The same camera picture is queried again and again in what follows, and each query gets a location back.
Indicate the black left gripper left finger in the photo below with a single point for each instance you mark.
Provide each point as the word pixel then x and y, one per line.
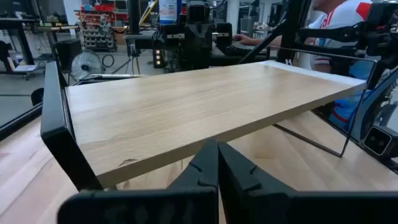
pixel 186 205

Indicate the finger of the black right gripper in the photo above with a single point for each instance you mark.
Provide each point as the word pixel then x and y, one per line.
pixel 206 40
pixel 191 40

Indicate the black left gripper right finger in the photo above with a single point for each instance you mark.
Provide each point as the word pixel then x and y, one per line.
pixel 248 205

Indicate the person's forearm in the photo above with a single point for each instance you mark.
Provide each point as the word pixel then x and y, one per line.
pixel 269 42

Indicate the person's hand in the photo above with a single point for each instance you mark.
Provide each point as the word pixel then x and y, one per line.
pixel 244 39

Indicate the black keyboard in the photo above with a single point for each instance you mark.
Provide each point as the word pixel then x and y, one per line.
pixel 245 48

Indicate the blue white labelled canister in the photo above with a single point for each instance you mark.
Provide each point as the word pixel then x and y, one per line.
pixel 169 11

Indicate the black device with lights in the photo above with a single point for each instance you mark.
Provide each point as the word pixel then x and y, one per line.
pixel 158 57

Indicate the yellow diagonal pole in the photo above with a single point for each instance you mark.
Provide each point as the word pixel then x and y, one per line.
pixel 148 12

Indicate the red parts bin rack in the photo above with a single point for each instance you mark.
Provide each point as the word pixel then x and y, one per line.
pixel 99 28

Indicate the white floor fan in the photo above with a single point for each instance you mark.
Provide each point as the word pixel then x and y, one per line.
pixel 85 65

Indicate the person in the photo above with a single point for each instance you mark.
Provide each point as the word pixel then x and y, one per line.
pixel 339 15

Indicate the black box speaker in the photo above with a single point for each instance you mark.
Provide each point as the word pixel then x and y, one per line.
pixel 66 53

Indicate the wooden workbench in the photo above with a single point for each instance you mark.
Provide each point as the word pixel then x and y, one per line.
pixel 56 28

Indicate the black rounded object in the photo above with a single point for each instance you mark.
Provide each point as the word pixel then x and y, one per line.
pixel 37 96

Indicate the white paper sheet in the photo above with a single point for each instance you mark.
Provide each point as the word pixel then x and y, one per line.
pixel 25 68

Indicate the black desk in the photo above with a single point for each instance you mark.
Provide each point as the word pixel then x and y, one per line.
pixel 18 25

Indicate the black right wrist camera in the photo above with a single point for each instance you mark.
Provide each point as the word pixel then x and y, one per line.
pixel 196 14

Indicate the wooden shelf riser black frame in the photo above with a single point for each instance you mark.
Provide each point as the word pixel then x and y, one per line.
pixel 192 109

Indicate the black table-level camera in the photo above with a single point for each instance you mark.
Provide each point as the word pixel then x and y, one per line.
pixel 377 141

